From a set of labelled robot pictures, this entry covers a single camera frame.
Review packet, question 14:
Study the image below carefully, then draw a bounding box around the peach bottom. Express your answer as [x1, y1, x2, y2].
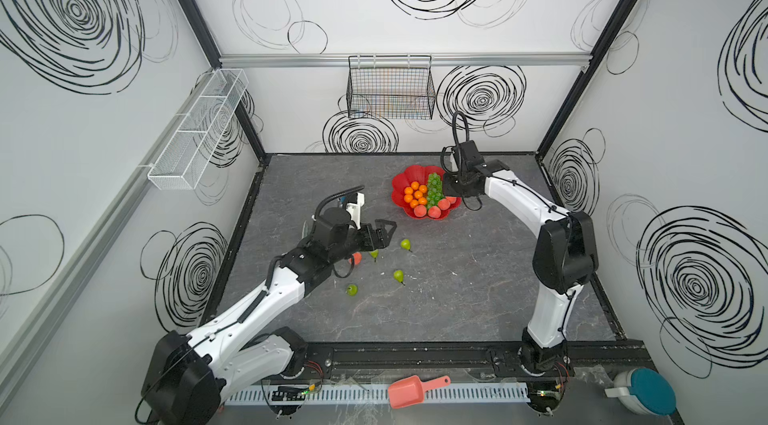
[428, 206, 442, 219]

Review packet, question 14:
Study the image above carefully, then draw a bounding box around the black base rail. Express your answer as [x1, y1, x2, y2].
[289, 340, 653, 378]

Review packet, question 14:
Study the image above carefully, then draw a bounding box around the green grape bunch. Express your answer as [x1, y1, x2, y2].
[424, 173, 444, 208]

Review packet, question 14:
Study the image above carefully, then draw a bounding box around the pink plastic scoop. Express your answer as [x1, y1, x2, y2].
[387, 375, 451, 409]

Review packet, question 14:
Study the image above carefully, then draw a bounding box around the red flower fruit bowl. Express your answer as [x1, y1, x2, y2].
[391, 165, 462, 220]

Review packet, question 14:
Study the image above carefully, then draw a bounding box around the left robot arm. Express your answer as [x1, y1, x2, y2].
[138, 219, 397, 424]

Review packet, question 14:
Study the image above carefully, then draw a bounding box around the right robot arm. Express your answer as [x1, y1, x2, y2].
[440, 140, 599, 376]

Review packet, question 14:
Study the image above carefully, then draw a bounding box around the white slotted cable duct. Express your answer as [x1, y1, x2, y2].
[225, 382, 530, 406]

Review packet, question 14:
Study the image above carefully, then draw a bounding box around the white mesh wall shelf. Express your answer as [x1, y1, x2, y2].
[147, 68, 248, 191]

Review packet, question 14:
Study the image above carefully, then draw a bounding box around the peach top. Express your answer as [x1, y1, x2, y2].
[413, 205, 427, 218]

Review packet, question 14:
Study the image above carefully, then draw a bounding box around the teal lidded white jug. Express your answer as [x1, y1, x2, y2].
[604, 368, 677, 416]

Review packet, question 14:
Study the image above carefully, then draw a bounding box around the black wire basket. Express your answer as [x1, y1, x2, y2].
[345, 54, 437, 120]

